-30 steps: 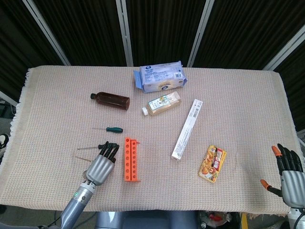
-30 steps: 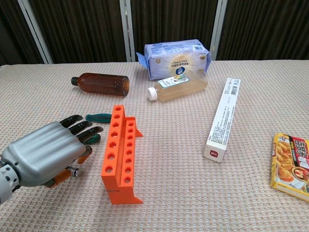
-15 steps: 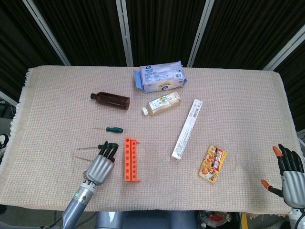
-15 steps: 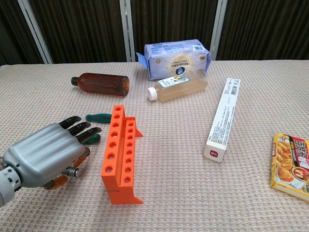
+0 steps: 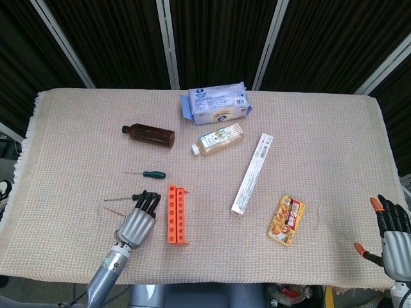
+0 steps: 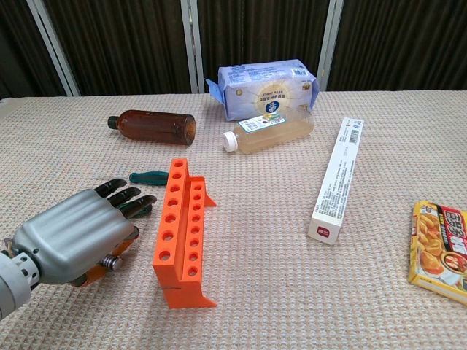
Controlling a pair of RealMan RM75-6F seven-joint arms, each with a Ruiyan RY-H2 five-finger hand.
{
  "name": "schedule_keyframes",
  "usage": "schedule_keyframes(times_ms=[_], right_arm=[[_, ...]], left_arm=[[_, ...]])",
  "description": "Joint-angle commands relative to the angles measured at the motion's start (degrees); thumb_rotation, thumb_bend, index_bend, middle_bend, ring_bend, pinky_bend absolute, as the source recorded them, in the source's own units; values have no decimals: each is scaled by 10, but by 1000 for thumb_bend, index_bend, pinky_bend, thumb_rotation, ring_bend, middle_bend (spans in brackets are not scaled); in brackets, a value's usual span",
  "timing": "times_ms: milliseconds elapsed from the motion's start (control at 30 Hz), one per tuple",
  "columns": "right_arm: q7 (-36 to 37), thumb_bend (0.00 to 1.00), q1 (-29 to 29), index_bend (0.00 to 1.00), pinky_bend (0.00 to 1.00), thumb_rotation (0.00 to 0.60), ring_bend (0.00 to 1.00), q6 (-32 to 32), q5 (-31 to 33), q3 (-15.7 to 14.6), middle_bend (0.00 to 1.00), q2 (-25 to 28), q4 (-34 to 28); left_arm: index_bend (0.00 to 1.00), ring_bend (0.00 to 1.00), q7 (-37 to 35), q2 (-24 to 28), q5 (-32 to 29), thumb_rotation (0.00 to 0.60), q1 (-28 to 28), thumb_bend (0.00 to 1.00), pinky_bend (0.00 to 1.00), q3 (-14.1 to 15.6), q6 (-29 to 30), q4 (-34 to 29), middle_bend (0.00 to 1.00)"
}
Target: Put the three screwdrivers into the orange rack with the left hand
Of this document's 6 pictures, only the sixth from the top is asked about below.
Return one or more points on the grey partition post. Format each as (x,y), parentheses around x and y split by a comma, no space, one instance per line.
(51,43)
(328,43)
(191,43)

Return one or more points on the orange tool holder rack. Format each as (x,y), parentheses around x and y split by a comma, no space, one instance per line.
(171,277)

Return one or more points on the yellow curry box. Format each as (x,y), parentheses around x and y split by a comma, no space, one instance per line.
(434,255)

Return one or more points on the black metal hex screwdriver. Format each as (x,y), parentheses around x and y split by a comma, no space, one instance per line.
(113,263)

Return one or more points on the green and black screwdriver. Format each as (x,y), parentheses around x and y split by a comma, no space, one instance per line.
(143,213)

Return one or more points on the long white carton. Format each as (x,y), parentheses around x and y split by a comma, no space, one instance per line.
(335,182)

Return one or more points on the brown plastic bottle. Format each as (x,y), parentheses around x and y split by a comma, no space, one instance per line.
(153,127)

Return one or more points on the blue tissue pack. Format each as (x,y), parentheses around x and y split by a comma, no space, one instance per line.
(266,87)

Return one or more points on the beige woven tablecloth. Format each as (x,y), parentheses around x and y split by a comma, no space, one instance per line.
(255,291)

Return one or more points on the clear bottle white cap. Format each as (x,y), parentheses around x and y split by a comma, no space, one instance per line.
(270,135)

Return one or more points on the slim green screwdriver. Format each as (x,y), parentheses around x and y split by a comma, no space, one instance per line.
(149,178)

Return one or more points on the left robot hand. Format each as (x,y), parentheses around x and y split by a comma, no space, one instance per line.
(73,237)

